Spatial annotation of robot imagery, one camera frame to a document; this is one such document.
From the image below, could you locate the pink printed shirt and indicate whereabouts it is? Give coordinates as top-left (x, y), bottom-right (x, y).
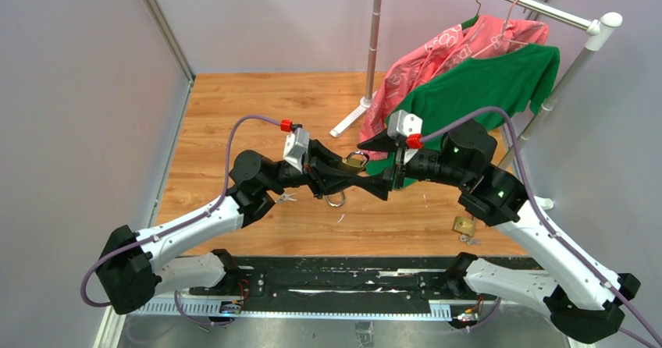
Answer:
top-left (359, 15), bottom-right (550, 142)

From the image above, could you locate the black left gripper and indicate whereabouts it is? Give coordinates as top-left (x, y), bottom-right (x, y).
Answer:
top-left (261, 140), bottom-right (366, 201)

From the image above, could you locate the metal clothes rack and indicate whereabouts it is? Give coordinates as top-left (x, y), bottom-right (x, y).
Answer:
top-left (330, 0), bottom-right (623, 145)

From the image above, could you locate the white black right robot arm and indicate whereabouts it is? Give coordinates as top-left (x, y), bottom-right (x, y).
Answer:
top-left (358, 114), bottom-right (640, 343)

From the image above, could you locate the small brass padlock open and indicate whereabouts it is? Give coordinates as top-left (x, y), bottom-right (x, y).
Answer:
top-left (324, 191), bottom-right (347, 208)

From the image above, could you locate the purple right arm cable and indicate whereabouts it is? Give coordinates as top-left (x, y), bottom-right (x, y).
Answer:
top-left (405, 106), bottom-right (662, 348)

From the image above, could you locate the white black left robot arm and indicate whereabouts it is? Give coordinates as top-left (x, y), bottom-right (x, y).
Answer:
top-left (80, 140), bottom-right (389, 314)

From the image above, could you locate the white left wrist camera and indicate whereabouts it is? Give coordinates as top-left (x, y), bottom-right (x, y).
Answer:
top-left (283, 127), bottom-right (310, 172)

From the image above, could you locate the green t-shirt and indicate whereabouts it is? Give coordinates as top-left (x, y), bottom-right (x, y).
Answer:
top-left (365, 44), bottom-right (561, 190)

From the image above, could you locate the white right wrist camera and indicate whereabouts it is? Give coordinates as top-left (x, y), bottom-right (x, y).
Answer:
top-left (386, 110), bottom-right (423, 164)

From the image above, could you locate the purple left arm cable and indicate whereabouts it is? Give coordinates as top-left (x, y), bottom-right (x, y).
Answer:
top-left (79, 115), bottom-right (303, 308)

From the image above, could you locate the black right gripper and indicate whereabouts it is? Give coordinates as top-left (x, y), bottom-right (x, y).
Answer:
top-left (348, 125), bottom-right (472, 202)

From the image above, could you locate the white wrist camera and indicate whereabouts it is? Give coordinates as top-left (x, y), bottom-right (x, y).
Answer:
top-left (283, 127), bottom-right (310, 172)
top-left (386, 110), bottom-right (423, 164)

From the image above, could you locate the large brass padlock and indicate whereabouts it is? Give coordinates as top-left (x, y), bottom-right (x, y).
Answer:
top-left (339, 150), bottom-right (370, 174)

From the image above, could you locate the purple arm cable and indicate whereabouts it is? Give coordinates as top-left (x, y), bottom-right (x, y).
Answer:
top-left (79, 115), bottom-right (303, 308)
top-left (405, 106), bottom-right (662, 348)

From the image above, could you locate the small loose key bunch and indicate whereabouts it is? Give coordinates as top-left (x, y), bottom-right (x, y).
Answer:
top-left (276, 193), bottom-right (297, 204)

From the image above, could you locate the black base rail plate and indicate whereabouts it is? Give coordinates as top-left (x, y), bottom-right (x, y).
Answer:
top-left (190, 257), bottom-right (479, 314)

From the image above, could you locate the small brass padlock with key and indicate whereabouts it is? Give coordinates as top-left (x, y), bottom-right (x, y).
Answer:
top-left (453, 215), bottom-right (482, 246)

